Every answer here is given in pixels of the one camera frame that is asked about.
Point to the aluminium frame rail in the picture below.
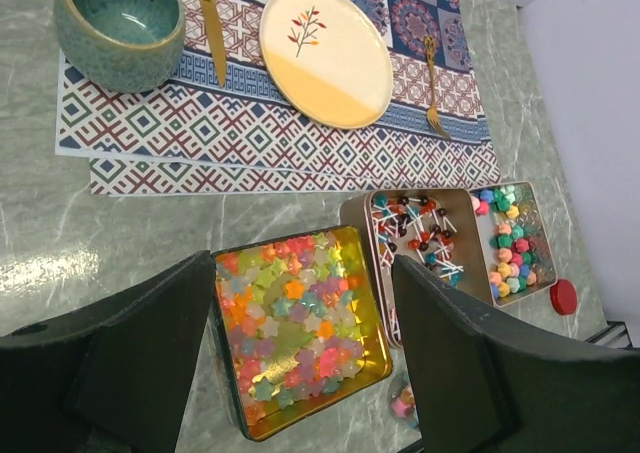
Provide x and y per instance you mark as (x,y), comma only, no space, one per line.
(615,336)

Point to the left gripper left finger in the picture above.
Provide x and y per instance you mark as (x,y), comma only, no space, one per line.
(122,365)

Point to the tin of pastel star candies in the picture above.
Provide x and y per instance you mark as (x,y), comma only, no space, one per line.
(516,250)

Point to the gold fork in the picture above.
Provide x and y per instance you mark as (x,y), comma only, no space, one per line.
(432,114)

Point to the red jar lid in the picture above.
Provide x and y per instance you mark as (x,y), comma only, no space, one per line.
(563,297)

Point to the cream and orange plate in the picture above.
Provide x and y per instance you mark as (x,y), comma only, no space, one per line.
(328,60)

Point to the gold tin of gummy stars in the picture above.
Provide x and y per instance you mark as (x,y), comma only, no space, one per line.
(296,327)

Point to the gold knife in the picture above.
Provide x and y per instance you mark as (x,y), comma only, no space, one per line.
(213,28)

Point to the clear glass jar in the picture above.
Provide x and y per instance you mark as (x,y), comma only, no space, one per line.
(401,400)

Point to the tin of lollipops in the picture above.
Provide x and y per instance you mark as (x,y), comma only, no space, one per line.
(436,227)

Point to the green ceramic mug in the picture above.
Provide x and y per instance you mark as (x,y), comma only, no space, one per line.
(127,46)

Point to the patterned placemat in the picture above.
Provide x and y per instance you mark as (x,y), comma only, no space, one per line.
(192,136)

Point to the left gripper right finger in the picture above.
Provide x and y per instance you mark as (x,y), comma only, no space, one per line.
(485,381)

